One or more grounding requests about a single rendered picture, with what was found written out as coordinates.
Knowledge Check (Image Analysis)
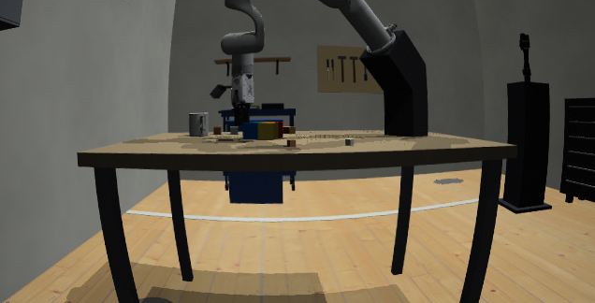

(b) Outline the yellow cube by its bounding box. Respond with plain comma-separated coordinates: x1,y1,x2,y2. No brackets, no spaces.
258,123,279,139

